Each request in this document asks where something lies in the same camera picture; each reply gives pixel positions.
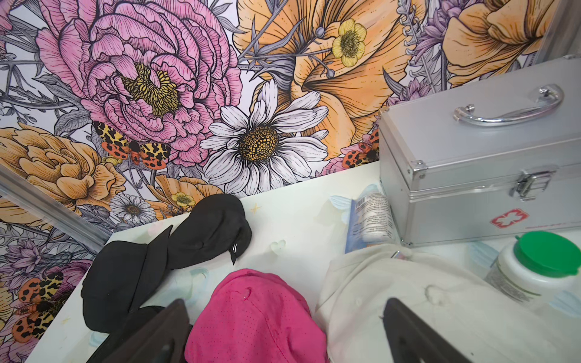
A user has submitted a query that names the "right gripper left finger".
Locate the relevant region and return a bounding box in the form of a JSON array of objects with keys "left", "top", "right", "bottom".
[{"left": 103, "top": 299, "right": 190, "bottom": 363}]

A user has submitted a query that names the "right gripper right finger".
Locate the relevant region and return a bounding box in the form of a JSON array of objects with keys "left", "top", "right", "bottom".
[{"left": 382, "top": 298, "right": 469, "bottom": 363}]

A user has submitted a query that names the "white Colorado cap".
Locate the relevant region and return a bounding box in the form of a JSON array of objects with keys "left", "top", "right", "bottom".
[{"left": 314, "top": 244, "right": 580, "bottom": 362}]

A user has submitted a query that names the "pink cap back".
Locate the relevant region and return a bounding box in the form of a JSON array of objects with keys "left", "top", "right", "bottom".
[{"left": 184, "top": 269, "right": 328, "bottom": 362}]

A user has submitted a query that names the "black cap with white logo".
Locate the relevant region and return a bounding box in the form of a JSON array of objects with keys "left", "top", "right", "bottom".
[{"left": 87, "top": 306, "right": 164, "bottom": 363}]

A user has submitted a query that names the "white blue tube package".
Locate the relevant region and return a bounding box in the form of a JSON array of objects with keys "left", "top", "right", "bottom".
[{"left": 344, "top": 191, "right": 399, "bottom": 253}]

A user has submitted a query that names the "white bottle green lid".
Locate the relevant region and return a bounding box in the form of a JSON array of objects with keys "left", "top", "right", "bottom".
[{"left": 484, "top": 231, "right": 580, "bottom": 310}]

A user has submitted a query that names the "silver first aid case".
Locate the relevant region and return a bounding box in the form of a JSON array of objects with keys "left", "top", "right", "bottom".
[{"left": 379, "top": 55, "right": 580, "bottom": 247}]

